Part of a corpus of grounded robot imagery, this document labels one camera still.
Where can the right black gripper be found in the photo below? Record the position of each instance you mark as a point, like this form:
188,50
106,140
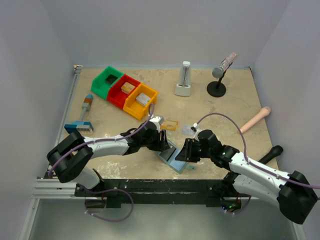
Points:
191,150

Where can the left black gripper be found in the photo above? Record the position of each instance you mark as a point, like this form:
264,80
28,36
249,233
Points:
162,139

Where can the black card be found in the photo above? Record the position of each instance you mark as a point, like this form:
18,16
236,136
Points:
166,155

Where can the green card holder wallet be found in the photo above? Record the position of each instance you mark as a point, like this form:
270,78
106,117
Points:
177,166

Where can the white VIP card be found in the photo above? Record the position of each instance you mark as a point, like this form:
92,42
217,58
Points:
188,130

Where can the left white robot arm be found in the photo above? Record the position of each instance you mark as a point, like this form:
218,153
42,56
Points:
69,158

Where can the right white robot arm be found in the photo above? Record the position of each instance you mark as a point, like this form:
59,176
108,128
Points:
291,193

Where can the card stack in yellow bin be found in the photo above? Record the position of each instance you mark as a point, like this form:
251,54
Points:
143,99

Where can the card stack in red bin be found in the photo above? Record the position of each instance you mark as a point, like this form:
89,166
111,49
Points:
127,88

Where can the yellow plastic bin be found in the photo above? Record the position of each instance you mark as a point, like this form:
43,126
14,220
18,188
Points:
137,103

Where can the white metronome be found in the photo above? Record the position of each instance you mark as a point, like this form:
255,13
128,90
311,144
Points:
183,86

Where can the red plastic bin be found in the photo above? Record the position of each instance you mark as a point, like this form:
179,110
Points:
116,95

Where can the black microphone stand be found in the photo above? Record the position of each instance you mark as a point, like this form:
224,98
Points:
216,88

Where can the toy block hammer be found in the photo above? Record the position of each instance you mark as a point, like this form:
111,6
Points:
81,126

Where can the black item in green bin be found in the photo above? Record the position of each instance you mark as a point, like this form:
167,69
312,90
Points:
111,79

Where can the green plastic bin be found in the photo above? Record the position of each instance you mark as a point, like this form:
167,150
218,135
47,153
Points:
104,81

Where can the grey glitter microphone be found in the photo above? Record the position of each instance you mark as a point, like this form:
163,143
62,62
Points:
223,65

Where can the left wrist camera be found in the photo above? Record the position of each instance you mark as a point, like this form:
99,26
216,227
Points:
157,121

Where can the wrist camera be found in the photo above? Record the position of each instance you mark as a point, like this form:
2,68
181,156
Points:
195,127
157,121

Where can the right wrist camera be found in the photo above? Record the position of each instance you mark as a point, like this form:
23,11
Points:
195,127

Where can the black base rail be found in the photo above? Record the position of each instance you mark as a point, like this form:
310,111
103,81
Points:
208,192

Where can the aluminium frame rail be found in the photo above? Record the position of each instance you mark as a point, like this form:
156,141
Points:
51,189

